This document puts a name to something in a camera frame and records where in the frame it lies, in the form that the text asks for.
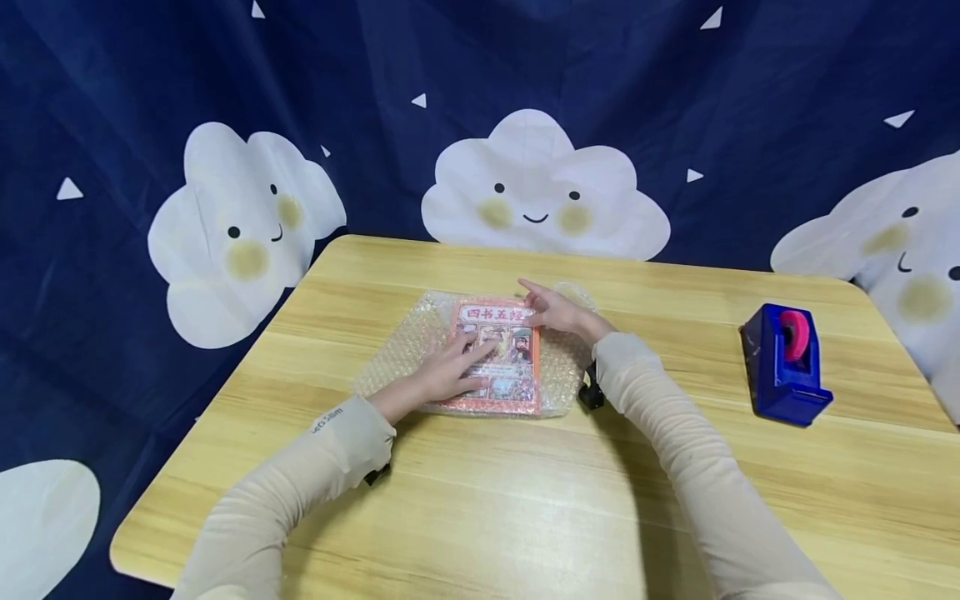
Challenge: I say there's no person's left hand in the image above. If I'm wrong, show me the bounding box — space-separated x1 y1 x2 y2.
367 330 503 425

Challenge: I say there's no person's right hand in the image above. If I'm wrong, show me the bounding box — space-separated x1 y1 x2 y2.
517 278 618 348

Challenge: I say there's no orange picture book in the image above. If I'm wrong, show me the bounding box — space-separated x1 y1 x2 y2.
436 296 545 418

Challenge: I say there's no person's right forearm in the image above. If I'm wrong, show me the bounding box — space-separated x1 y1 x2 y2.
590 331 846 600

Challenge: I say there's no person's left forearm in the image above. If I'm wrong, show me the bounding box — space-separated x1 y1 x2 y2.
171 395 398 600

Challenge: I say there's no clear bubble wrap sheet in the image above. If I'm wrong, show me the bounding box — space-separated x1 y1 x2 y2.
352 281 603 421

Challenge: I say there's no black wrist band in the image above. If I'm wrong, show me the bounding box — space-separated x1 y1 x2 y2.
577 359 608 412

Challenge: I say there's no blue tape dispenser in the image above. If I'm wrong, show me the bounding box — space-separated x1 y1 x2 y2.
738 302 835 428

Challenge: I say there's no pink tape roll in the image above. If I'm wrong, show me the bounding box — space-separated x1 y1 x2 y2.
778 309 813 364

